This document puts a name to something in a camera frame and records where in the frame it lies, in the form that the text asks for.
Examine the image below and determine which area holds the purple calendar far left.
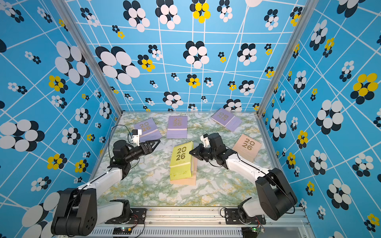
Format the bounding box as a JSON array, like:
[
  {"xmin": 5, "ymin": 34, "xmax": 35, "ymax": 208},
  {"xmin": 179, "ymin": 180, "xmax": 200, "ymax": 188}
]
[{"xmin": 134, "ymin": 118, "xmax": 162, "ymax": 142}]

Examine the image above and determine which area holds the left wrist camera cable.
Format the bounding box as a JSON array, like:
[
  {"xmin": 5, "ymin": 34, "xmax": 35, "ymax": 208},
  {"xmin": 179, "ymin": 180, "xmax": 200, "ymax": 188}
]
[{"xmin": 108, "ymin": 124, "xmax": 135, "ymax": 161}]

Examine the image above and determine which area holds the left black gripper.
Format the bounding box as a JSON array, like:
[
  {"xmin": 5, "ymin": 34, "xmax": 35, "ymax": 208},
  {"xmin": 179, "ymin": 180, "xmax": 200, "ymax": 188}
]
[{"xmin": 125, "ymin": 140, "xmax": 160, "ymax": 164}]

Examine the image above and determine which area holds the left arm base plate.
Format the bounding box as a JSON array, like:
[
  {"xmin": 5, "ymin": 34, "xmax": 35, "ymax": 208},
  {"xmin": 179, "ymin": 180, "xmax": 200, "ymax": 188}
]
[{"xmin": 105, "ymin": 208, "xmax": 147, "ymax": 225}]

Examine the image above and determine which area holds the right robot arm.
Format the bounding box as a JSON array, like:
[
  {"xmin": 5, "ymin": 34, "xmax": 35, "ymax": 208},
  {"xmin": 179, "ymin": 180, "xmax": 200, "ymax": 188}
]
[{"xmin": 189, "ymin": 133, "xmax": 297, "ymax": 224}]

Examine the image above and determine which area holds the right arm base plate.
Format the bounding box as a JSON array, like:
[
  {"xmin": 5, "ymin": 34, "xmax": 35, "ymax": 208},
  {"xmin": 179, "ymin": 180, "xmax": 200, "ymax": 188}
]
[{"xmin": 222, "ymin": 208, "xmax": 267, "ymax": 226}]

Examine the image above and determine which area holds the left aluminium corner post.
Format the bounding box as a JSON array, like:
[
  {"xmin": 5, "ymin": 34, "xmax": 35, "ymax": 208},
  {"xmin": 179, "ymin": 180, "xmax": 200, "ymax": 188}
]
[{"xmin": 52, "ymin": 1, "xmax": 123, "ymax": 117}]

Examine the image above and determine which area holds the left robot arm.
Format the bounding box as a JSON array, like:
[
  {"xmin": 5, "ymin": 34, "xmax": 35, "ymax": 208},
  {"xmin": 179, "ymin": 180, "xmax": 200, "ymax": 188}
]
[{"xmin": 51, "ymin": 139, "xmax": 160, "ymax": 237}]

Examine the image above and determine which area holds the right aluminium corner post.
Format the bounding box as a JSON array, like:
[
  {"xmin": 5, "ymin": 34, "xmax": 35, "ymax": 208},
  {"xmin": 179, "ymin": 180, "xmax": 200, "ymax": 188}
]
[{"xmin": 258, "ymin": 0, "xmax": 319, "ymax": 118}]

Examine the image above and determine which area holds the aluminium corner post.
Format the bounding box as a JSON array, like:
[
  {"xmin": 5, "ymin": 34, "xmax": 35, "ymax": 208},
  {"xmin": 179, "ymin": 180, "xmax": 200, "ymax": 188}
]
[
  {"xmin": 52, "ymin": 1, "xmax": 123, "ymax": 117},
  {"xmin": 258, "ymin": 0, "xmax": 319, "ymax": 118}
]

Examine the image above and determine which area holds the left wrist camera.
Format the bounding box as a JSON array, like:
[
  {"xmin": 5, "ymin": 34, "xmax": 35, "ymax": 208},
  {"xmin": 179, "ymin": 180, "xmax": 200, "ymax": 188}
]
[{"xmin": 131, "ymin": 129, "xmax": 142, "ymax": 146}]

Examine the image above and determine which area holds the purple calendar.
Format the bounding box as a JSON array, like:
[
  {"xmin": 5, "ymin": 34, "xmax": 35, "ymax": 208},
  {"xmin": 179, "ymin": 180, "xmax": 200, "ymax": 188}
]
[
  {"xmin": 134, "ymin": 118, "xmax": 162, "ymax": 142},
  {"xmin": 166, "ymin": 116, "xmax": 188, "ymax": 139},
  {"xmin": 211, "ymin": 108, "xmax": 242, "ymax": 132}
]

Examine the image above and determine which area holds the green calendar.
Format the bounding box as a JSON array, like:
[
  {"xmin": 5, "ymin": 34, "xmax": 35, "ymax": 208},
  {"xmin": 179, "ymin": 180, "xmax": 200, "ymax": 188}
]
[{"xmin": 170, "ymin": 141, "xmax": 193, "ymax": 180}]

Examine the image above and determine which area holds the left circuit board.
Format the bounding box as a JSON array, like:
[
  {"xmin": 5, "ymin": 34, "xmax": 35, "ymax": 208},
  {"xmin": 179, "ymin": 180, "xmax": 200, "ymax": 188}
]
[{"xmin": 113, "ymin": 227, "xmax": 133, "ymax": 236}]

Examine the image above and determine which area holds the right circuit board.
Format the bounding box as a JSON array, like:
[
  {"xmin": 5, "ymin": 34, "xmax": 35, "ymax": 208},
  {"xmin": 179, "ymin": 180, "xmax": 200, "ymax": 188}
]
[{"xmin": 241, "ymin": 227, "xmax": 264, "ymax": 238}]

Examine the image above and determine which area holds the purple calendar middle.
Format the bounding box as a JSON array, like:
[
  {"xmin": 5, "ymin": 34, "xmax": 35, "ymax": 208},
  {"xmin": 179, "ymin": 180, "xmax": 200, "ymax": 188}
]
[{"xmin": 166, "ymin": 116, "xmax": 188, "ymax": 139}]

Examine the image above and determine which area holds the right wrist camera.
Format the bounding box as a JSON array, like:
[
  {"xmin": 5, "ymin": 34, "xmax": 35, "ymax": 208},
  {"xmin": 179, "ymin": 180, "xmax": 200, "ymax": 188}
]
[{"xmin": 200, "ymin": 133, "xmax": 210, "ymax": 148}]

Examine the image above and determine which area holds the aluminium front rail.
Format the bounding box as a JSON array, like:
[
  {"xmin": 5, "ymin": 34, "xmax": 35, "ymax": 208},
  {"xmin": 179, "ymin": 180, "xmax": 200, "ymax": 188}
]
[{"xmin": 89, "ymin": 206, "xmax": 315, "ymax": 238}]

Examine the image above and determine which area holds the purple calendar far right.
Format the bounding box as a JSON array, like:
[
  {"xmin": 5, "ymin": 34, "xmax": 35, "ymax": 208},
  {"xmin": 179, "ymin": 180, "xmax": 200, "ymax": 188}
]
[{"xmin": 211, "ymin": 108, "xmax": 242, "ymax": 132}]

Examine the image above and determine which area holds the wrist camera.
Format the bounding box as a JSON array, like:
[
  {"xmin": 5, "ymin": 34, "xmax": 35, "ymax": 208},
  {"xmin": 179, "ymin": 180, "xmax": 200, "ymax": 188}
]
[
  {"xmin": 131, "ymin": 129, "xmax": 142, "ymax": 146},
  {"xmin": 200, "ymin": 133, "xmax": 210, "ymax": 148}
]

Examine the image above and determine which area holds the pink calendar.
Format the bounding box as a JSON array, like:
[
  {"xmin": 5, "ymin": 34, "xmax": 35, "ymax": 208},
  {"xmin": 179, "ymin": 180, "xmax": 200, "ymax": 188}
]
[
  {"xmin": 170, "ymin": 161, "xmax": 197, "ymax": 186},
  {"xmin": 233, "ymin": 134, "xmax": 262, "ymax": 162}
]

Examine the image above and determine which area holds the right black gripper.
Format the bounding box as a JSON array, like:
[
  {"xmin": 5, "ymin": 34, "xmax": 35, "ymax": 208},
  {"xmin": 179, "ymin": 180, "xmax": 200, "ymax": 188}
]
[{"xmin": 189, "ymin": 144, "xmax": 218, "ymax": 162}]

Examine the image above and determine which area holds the circuit board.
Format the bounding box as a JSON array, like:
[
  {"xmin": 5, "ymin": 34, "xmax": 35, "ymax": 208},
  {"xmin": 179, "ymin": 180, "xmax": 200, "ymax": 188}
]
[
  {"xmin": 241, "ymin": 227, "xmax": 264, "ymax": 238},
  {"xmin": 113, "ymin": 227, "xmax": 133, "ymax": 236}
]

